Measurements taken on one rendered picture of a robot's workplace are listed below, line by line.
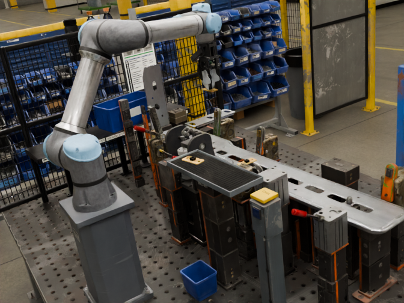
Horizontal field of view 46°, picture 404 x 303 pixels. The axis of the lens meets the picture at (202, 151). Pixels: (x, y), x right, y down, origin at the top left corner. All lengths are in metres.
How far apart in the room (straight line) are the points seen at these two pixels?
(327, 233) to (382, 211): 0.23
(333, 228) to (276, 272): 0.23
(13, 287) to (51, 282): 1.40
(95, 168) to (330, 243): 0.78
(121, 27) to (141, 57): 1.18
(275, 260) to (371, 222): 0.32
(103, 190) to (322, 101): 3.71
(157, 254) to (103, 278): 0.40
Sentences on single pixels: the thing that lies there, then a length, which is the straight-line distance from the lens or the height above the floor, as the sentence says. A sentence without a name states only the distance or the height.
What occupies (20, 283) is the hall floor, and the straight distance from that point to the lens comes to 3.49.
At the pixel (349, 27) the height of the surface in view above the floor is 0.96.
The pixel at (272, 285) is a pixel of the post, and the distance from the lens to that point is 1.57.
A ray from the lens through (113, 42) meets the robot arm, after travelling 1.65.
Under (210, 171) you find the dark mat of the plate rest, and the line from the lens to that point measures 1.62.
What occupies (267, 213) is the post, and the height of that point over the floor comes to 1.12.
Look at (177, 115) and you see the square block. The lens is 2.62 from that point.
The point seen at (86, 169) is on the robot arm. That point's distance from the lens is 1.59.
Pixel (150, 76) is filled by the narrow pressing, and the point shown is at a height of 1.28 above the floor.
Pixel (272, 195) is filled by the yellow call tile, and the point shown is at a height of 1.16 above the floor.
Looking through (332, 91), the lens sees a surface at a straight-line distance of 5.16.
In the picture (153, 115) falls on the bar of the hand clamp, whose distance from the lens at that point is 2.25.
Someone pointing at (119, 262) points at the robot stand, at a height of 0.89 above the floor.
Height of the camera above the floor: 1.84
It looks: 22 degrees down
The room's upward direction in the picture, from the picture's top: 8 degrees counter-clockwise
